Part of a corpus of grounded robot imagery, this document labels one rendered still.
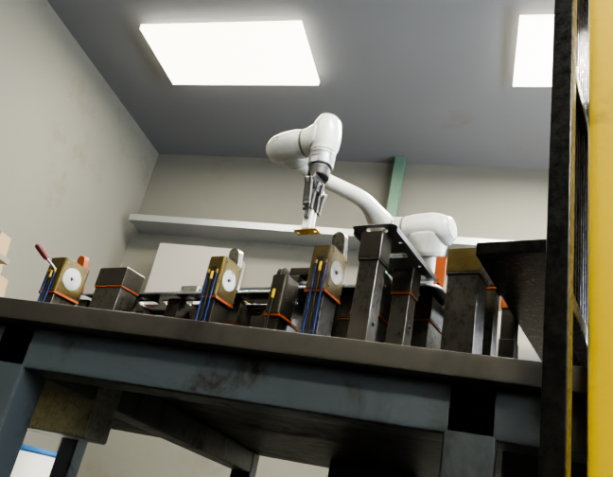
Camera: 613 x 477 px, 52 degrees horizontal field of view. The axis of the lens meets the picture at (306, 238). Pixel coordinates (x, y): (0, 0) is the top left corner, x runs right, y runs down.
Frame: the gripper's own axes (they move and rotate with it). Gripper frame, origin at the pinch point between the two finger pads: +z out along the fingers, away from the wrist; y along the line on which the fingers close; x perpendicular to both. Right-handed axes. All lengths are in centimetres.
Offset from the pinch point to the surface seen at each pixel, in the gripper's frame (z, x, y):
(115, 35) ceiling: -220, -250, -76
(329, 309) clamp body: 41, 28, 28
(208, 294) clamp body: 37.6, -8.8, 28.5
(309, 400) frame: 71, 46, 62
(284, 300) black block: 38.7, 14.3, 26.8
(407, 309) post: 43, 49, 30
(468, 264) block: 30, 60, 26
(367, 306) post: 49, 48, 48
